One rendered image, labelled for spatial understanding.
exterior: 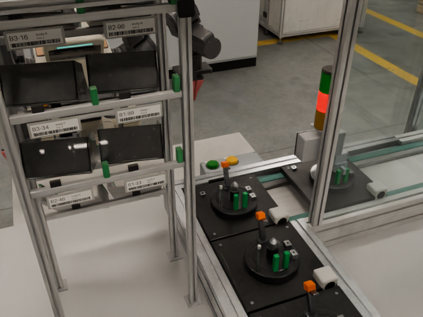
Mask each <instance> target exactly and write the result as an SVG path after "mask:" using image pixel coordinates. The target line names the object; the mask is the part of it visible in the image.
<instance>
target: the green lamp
mask: <svg viewBox="0 0 423 317"><path fill-rule="evenodd" d="M330 81H331V75H328V74H325V73H323V72H321V77H320V85H319V91H320V92H321V93H324V94H329V89H330Z"/></svg>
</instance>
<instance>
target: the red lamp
mask: <svg viewBox="0 0 423 317"><path fill-rule="evenodd" d="M327 100H328V94H324V93H321V92H320V91H319V93H318V98H317V106H316V108H317V110H318V111H320V112H322V113H325V112H326V108H327Z"/></svg>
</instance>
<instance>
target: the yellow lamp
mask: <svg viewBox="0 0 423 317"><path fill-rule="evenodd" d="M324 119H325V113H322V112H320V111H318V110H317V108H316V111H315V119H314V124H313V125H314V127H315V128H316V129H318V130H321V131H323V127H324Z"/></svg>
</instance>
